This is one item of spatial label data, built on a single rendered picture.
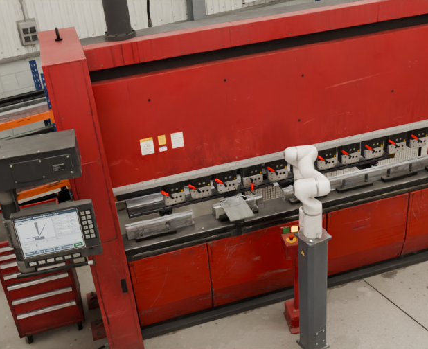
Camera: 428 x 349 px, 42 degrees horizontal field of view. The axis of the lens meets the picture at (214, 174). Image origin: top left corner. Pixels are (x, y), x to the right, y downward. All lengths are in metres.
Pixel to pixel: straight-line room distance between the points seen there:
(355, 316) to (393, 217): 0.86
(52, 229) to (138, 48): 1.21
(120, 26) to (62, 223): 1.24
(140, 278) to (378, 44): 2.39
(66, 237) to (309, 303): 1.74
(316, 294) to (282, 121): 1.23
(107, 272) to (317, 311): 1.49
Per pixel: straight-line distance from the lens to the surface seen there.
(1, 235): 4.38
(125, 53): 3.56
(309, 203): 3.60
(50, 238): 3.36
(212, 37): 3.66
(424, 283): 5.09
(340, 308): 4.75
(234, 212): 4.05
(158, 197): 4.39
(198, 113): 3.81
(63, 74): 3.36
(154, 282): 4.27
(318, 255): 3.81
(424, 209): 4.97
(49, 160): 3.14
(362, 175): 4.60
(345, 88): 4.18
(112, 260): 3.96
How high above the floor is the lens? 3.19
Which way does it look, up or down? 29 degrees down
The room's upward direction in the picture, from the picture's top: 6 degrees counter-clockwise
